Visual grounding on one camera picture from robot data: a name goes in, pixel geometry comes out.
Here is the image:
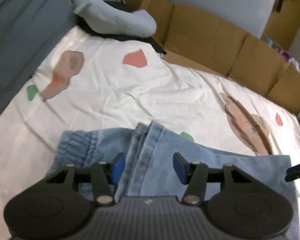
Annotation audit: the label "blue denim jeans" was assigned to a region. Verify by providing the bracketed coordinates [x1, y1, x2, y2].
[50, 122, 299, 239]

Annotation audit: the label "white cartoon print bedsheet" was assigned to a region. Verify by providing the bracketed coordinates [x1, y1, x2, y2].
[0, 27, 300, 239]

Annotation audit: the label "brown cardboard box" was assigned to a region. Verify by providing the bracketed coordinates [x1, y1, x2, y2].
[125, 0, 300, 114]

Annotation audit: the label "grey neck pillow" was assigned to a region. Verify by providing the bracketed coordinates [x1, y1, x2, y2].
[72, 0, 157, 38]

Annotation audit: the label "dark grey-green quilt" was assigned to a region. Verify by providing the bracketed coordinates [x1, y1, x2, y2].
[0, 0, 76, 114]

